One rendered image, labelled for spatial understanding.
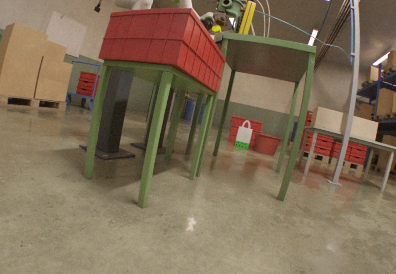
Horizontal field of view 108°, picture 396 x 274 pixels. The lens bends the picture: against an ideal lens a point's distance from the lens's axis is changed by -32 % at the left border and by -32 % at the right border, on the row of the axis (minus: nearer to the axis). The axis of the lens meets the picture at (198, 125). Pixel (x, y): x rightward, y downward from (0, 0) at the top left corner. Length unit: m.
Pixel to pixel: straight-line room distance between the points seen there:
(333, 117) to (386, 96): 5.12
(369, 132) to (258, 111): 7.57
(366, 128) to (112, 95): 2.60
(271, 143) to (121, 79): 2.57
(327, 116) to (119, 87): 2.13
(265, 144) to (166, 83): 2.77
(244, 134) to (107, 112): 2.53
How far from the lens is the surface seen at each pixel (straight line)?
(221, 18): 1.76
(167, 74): 0.74
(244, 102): 9.90
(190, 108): 9.51
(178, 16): 0.79
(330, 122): 2.54
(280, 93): 9.90
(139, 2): 1.56
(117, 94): 1.39
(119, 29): 0.93
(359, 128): 2.68
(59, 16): 5.72
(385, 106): 7.47
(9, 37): 3.02
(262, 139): 3.37
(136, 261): 0.58
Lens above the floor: 0.39
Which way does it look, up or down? 3 degrees down
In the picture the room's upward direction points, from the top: 13 degrees clockwise
